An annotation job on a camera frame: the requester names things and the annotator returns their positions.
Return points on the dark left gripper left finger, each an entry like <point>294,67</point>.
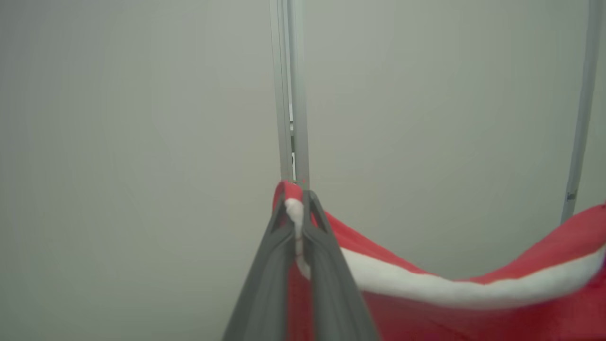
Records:
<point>265,303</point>

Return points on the grey metal post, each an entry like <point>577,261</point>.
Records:
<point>298,94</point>

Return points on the red shorts with white trim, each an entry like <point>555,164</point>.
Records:
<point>473,322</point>

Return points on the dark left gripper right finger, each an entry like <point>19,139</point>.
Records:
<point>336,303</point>

